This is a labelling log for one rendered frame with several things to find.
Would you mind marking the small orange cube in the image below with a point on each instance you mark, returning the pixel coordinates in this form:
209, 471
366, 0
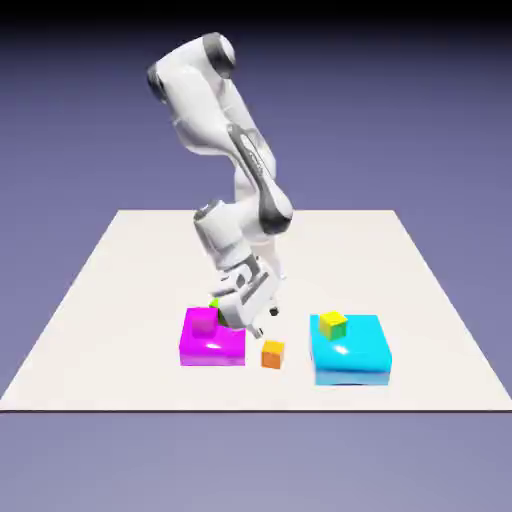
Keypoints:
272, 356

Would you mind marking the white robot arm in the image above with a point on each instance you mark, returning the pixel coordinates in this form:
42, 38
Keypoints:
200, 104

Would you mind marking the large magenta box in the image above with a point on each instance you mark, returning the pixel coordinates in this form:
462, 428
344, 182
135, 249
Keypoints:
216, 348

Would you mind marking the small green cube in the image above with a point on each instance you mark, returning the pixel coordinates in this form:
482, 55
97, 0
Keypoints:
214, 303

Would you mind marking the small yellow cube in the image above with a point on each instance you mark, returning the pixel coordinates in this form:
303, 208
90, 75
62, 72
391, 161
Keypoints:
332, 324

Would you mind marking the small magenta cube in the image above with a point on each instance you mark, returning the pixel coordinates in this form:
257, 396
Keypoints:
204, 323

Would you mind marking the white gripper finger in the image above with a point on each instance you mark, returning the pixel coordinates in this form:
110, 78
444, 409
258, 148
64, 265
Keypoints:
274, 310
257, 331

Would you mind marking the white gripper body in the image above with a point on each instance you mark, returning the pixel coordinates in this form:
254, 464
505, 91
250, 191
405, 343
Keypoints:
247, 304

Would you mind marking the large cyan box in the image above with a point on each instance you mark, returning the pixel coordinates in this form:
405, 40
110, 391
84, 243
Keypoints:
356, 356

